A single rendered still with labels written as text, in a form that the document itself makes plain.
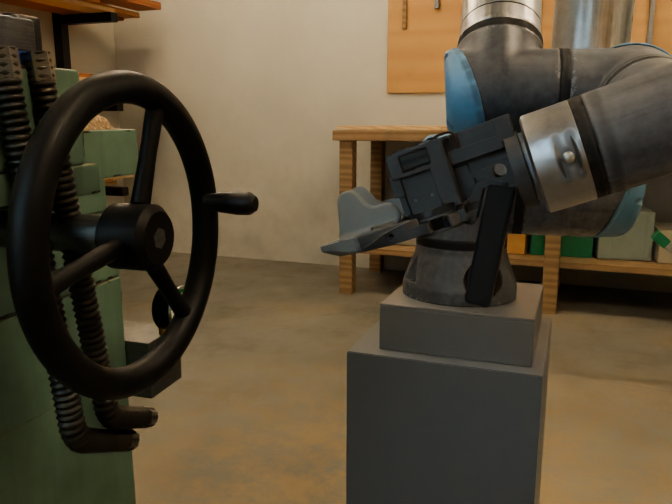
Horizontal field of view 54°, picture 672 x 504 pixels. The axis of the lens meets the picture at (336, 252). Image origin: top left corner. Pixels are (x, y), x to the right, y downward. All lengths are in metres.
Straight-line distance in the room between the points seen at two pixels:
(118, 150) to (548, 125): 0.55
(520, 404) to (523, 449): 0.07
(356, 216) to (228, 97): 3.75
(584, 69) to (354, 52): 3.37
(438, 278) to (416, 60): 2.91
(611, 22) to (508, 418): 0.59
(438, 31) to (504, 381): 3.04
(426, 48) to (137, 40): 1.94
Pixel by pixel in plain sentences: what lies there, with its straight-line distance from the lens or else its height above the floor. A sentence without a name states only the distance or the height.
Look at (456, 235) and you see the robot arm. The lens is 1.05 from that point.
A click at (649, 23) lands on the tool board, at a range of 3.79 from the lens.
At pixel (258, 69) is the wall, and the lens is 4.25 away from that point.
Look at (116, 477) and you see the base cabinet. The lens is 0.98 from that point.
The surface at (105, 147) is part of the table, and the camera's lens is 0.88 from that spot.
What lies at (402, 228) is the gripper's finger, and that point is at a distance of 0.59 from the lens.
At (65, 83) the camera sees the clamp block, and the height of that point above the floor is 0.95.
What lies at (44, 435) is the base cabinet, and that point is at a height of 0.56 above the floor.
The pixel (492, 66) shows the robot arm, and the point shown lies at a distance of 0.69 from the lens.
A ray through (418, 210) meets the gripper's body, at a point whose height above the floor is 0.83.
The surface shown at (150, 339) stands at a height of 0.62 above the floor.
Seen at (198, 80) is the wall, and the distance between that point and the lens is 4.46.
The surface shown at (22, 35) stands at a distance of 0.66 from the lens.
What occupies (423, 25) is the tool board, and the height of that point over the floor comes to 1.41.
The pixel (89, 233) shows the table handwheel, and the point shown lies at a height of 0.81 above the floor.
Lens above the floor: 0.92
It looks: 12 degrees down
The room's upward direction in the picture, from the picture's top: straight up
